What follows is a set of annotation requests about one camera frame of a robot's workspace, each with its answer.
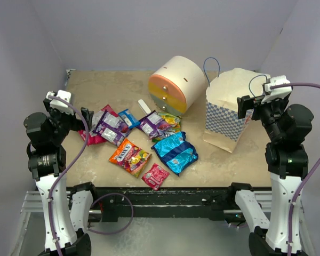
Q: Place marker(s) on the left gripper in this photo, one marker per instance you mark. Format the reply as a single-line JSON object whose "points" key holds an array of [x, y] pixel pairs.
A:
{"points": [[77, 124]]}

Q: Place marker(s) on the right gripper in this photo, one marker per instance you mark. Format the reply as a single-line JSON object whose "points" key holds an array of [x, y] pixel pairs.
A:
{"points": [[246, 102]]}

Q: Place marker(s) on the pink snack bag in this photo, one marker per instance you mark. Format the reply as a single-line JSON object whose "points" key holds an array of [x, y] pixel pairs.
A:
{"points": [[95, 139]]}

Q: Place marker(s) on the checkered paper bag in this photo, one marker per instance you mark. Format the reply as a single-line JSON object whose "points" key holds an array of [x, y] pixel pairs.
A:
{"points": [[223, 128]]}

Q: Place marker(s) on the blue m&m's packet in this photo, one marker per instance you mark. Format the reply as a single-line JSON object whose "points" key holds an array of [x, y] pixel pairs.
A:
{"points": [[128, 118]]}

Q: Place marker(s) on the purple snack bag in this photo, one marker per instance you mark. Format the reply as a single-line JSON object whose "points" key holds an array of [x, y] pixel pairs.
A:
{"points": [[111, 128], [153, 125]]}

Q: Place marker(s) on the large blue snack bag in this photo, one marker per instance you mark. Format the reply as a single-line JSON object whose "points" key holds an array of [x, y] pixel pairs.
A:
{"points": [[175, 152]]}

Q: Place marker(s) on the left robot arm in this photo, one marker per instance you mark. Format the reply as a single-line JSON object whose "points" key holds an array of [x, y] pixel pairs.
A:
{"points": [[65, 215]]}

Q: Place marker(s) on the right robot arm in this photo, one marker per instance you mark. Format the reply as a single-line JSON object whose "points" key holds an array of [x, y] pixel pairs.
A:
{"points": [[286, 126]]}

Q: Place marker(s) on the orange Fox's candy bag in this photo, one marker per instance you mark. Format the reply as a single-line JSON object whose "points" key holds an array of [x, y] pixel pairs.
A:
{"points": [[130, 157]]}

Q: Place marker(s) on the green Fox's candy bag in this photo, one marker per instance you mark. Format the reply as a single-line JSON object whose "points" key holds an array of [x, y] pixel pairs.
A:
{"points": [[175, 123]]}

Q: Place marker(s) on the small white plastic bar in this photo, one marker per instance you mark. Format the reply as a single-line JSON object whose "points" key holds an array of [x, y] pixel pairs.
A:
{"points": [[144, 107]]}

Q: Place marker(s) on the round mini drawer cabinet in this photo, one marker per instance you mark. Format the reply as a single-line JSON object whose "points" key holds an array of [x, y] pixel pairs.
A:
{"points": [[176, 85]]}

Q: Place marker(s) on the small pink candy packet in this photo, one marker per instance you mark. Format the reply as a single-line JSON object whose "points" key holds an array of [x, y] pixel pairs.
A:
{"points": [[155, 177]]}

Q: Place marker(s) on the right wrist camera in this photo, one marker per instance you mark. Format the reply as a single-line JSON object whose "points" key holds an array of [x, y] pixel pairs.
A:
{"points": [[275, 88]]}

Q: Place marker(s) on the aluminium frame rail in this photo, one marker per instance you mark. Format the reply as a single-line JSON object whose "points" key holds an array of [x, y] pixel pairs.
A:
{"points": [[32, 203]]}

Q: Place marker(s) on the black table front rail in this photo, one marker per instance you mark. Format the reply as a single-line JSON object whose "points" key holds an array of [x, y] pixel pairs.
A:
{"points": [[213, 203]]}

